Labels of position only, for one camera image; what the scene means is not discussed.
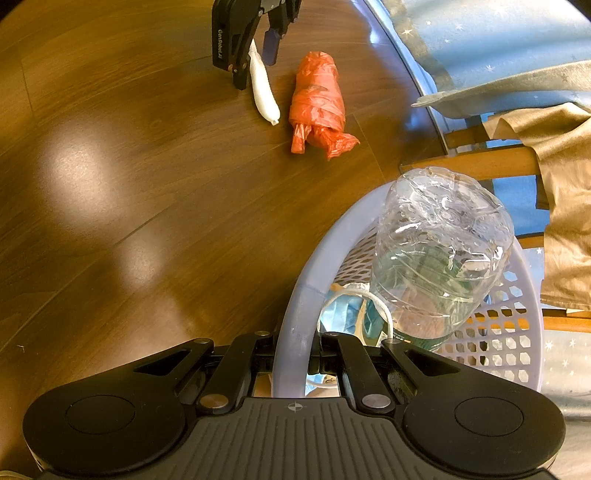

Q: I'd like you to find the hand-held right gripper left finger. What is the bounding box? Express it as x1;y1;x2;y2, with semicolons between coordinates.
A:
134;331;278;414

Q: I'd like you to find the white plastic spoon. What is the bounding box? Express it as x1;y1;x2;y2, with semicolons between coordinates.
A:
247;39;281;126

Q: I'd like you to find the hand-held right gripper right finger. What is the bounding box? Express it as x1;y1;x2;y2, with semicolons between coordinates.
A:
318;331;462;412

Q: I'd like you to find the wooden chair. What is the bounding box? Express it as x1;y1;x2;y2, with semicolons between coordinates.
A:
399;115;591;333

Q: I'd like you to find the clear plastic bottle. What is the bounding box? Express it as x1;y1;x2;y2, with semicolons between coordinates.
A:
369;167;515;354

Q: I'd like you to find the beige chair cover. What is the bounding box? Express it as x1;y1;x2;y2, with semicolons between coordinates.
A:
482;102;591;315

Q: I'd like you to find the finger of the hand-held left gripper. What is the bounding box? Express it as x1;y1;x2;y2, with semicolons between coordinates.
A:
229;44;253;90
262;13;297;65

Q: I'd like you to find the blue face mask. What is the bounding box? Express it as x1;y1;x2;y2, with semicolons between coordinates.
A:
307;284;393;398

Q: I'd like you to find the red plastic bag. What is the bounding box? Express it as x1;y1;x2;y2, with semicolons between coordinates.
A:
288;52;361;161

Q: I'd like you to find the lavender plastic mesh basket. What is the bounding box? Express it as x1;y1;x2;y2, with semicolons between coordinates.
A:
272;182;544;400

